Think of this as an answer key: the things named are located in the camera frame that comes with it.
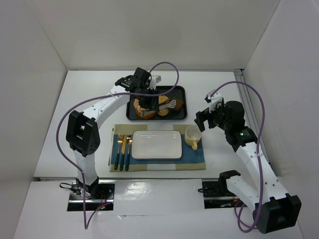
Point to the gold knife green handle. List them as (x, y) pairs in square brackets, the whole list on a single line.
[(123, 152)]

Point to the white rectangular plate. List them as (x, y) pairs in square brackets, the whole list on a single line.
[(156, 144)]

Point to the large orange flower bread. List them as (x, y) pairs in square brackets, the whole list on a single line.
[(139, 110)]

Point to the aluminium frame rail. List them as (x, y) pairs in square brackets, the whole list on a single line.
[(245, 96)]

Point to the metal food tongs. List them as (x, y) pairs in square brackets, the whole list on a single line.
[(161, 107)]

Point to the yellow mug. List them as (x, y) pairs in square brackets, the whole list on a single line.
[(192, 136)]

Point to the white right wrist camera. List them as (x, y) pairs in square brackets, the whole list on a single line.
[(214, 97)]

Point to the black rectangular tray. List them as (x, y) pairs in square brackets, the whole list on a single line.
[(177, 93)]

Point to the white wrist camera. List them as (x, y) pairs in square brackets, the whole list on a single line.
[(214, 97), (155, 79)]

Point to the gold fork green handle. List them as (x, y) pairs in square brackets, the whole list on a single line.
[(120, 142)]

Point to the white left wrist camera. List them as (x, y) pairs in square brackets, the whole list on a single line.
[(155, 79)]

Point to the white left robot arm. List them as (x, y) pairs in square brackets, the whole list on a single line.
[(83, 127)]

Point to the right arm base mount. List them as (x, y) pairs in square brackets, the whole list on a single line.
[(214, 198)]

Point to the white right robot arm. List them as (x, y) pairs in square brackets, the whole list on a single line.
[(270, 203)]

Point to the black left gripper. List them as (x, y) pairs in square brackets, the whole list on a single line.
[(150, 100)]

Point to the gold spoon green handle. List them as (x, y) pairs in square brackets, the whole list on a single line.
[(127, 161)]

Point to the small round yellow bun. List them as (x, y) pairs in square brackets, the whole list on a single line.
[(163, 112)]

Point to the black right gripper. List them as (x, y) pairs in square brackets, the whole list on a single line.
[(207, 117)]

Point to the dark brown bread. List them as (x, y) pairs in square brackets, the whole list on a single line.
[(176, 105)]

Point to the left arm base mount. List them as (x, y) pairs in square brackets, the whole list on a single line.
[(103, 197)]

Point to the flat seeded bread slice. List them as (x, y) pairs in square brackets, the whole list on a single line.
[(163, 100)]

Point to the blue beige placemat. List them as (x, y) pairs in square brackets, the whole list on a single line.
[(190, 159)]

